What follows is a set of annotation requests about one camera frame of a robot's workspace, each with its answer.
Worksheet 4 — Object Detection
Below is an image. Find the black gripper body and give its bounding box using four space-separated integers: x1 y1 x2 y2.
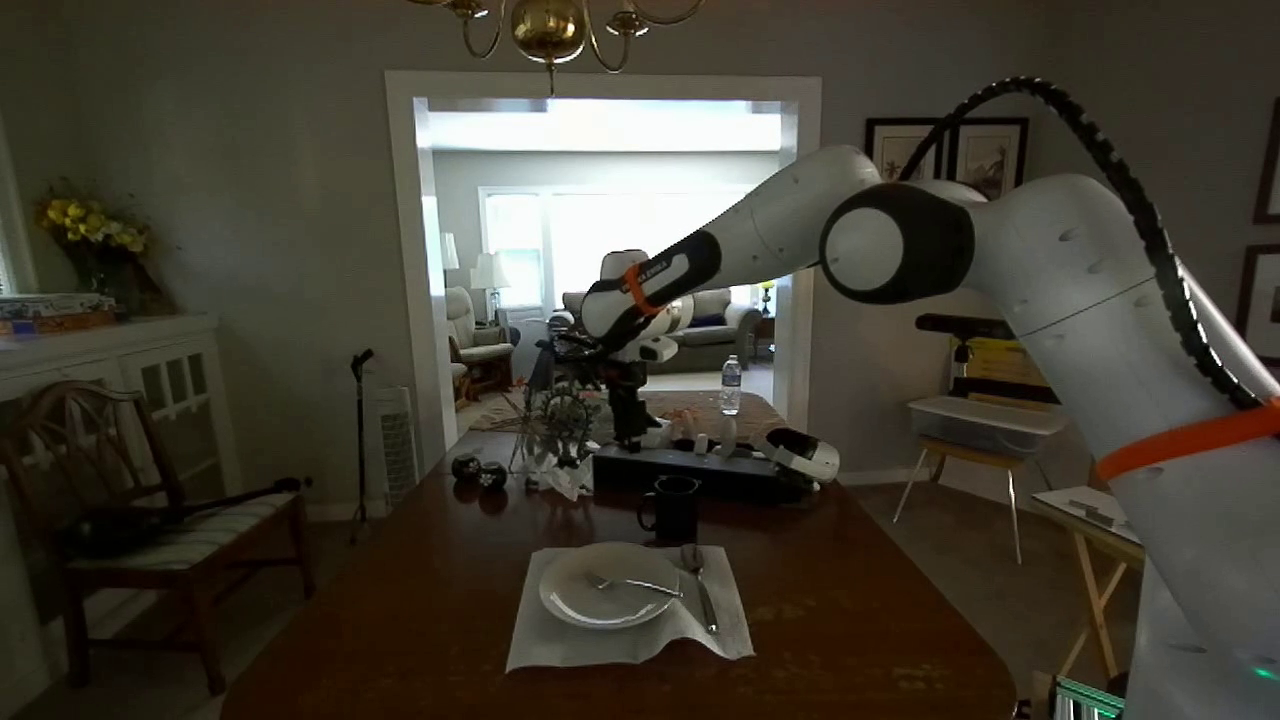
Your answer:
601 346 662 427

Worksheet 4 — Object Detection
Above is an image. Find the black mug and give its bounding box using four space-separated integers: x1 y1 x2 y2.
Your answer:
633 471 710 547

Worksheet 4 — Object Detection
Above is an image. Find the white plate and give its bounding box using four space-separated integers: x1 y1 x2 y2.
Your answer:
538 542 689 632

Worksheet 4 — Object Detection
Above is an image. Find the dark table centerpiece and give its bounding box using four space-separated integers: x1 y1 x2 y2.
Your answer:
511 382 611 505

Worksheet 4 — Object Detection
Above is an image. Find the dark wheeled walker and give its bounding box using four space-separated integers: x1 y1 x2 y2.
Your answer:
526 311 617 414

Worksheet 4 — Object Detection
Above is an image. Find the white folded paper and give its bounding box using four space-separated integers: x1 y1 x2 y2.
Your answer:
526 445 601 505

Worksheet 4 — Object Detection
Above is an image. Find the long black case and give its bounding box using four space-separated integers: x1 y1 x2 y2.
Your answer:
588 427 820 508

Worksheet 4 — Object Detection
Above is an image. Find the clear water bottle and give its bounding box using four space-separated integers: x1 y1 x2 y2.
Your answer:
717 353 748 453

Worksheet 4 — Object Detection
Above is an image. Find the grey sofa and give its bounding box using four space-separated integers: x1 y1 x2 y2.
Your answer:
673 281 782 374

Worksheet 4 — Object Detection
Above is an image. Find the pale armchair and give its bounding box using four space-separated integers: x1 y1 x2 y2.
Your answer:
441 285 526 402

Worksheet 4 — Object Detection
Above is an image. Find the white and black device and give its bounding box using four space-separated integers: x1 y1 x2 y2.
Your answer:
764 422 847 487

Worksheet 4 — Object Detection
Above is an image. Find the silver knife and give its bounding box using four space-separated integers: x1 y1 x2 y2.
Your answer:
677 538 724 637

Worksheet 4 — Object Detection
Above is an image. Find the bright window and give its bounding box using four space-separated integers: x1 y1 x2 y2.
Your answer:
477 185 792 311

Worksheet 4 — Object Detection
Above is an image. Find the white table lamp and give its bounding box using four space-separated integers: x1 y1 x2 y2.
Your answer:
464 246 517 323

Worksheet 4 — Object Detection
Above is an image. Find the white cloth napkin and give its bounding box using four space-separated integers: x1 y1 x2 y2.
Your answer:
502 538 759 677

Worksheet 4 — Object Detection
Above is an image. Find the thin black cane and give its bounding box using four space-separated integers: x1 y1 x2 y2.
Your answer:
348 346 380 542

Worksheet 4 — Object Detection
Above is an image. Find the dark framed picture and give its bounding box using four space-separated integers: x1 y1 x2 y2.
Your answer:
1233 239 1280 358
1254 96 1280 229
944 114 1034 203
862 114 949 186

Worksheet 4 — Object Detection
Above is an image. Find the yellow box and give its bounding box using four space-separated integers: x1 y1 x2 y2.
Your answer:
964 336 1059 396

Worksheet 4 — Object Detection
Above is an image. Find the brass chandelier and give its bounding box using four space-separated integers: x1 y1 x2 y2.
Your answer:
405 0 705 77

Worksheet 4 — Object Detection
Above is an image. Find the wooden folding table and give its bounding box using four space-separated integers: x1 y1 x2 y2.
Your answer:
1034 480 1147 685

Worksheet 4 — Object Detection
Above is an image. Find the pale striped seat cushion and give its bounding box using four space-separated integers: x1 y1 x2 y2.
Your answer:
66 487 305 576

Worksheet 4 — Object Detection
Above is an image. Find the white glass-door cabinet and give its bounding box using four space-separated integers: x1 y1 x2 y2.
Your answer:
0 311 249 715

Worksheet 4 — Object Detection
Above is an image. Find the dark wooden chair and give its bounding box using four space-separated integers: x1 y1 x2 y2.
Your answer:
0 374 319 700

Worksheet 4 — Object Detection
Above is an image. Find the teal box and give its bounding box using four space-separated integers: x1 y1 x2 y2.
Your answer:
1047 677 1137 720

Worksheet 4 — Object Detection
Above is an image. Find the dark bag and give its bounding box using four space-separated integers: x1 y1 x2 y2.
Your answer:
56 505 175 561

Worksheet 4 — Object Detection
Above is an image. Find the yellow flower bouquet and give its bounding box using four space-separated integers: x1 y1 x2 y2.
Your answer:
37 192 175 319

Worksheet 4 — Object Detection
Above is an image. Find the flat stack of books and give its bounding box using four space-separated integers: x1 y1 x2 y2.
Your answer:
0 291 126 338

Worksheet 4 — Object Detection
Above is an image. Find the white wall vent grille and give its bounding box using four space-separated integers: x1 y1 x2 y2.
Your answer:
375 382 427 516

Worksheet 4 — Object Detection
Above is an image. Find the white door frame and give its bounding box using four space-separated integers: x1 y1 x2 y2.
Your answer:
380 66 826 505

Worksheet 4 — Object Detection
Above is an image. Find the black camera bar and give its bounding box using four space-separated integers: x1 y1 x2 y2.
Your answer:
914 311 1014 338

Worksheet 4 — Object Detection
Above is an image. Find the black corrugated cable conduit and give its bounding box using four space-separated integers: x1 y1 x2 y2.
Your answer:
895 77 1267 412

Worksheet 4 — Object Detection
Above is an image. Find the wide orange cable strap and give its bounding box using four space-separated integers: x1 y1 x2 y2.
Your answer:
1091 396 1280 493

